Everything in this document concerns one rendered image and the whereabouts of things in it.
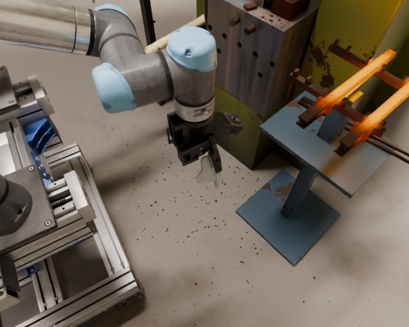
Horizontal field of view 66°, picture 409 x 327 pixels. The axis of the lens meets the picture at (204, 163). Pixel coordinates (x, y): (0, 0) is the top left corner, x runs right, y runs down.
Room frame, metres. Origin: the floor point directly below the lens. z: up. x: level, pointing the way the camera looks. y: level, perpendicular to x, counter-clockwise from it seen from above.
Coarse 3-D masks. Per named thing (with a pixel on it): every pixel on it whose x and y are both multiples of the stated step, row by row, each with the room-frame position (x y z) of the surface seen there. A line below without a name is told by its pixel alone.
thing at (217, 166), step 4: (212, 144) 0.39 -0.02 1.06; (212, 148) 0.39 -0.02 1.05; (216, 148) 0.39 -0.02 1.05; (208, 152) 0.39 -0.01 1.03; (212, 152) 0.38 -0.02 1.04; (216, 152) 0.38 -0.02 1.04; (212, 156) 0.38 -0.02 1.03; (216, 156) 0.38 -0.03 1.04; (212, 160) 0.38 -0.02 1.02; (216, 160) 0.37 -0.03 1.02; (220, 160) 0.37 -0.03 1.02; (216, 164) 0.37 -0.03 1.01; (220, 164) 0.37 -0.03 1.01; (216, 168) 0.37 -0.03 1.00; (220, 168) 0.37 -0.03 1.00; (216, 172) 0.36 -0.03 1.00
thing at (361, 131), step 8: (408, 88) 0.67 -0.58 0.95; (392, 96) 0.64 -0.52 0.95; (400, 96) 0.64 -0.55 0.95; (384, 104) 0.61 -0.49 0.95; (392, 104) 0.61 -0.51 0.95; (376, 112) 0.58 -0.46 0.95; (384, 112) 0.58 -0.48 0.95; (368, 120) 0.55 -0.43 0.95; (376, 120) 0.55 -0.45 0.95; (352, 128) 0.54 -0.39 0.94; (360, 128) 0.52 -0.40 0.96; (368, 128) 0.52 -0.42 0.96; (344, 136) 0.49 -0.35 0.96; (352, 136) 0.49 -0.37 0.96; (360, 136) 0.49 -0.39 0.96; (368, 136) 0.51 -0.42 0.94; (344, 144) 0.47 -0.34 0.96; (352, 144) 0.49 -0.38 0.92; (336, 152) 0.47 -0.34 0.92; (344, 152) 0.47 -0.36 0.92
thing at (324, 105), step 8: (384, 56) 0.81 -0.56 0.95; (392, 56) 0.82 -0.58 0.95; (368, 64) 0.78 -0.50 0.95; (376, 64) 0.78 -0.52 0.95; (360, 72) 0.74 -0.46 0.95; (368, 72) 0.74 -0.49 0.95; (352, 80) 0.71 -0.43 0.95; (360, 80) 0.71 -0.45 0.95; (336, 88) 0.67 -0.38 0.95; (344, 88) 0.67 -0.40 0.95; (352, 88) 0.68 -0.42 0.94; (320, 96) 0.64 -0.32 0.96; (328, 96) 0.64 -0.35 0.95; (336, 96) 0.64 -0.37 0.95; (344, 96) 0.66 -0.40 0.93; (320, 104) 0.61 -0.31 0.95; (328, 104) 0.60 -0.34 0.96; (304, 112) 0.58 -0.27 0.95; (312, 112) 0.58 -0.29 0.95; (320, 112) 0.60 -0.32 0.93; (328, 112) 0.60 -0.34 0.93; (304, 120) 0.55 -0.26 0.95; (312, 120) 0.57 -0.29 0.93
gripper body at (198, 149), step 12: (168, 120) 0.40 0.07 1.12; (180, 120) 0.41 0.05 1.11; (204, 120) 0.39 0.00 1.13; (168, 132) 0.41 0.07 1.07; (180, 132) 0.40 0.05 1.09; (192, 132) 0.40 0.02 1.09; (180, 144) 0.38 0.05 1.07; (192, 144) 0.38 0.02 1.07; (204, 144) 0.39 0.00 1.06; (216, 144) 0.40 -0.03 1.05; (180, 156) 0.37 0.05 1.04; (192, 156) 0.38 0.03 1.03
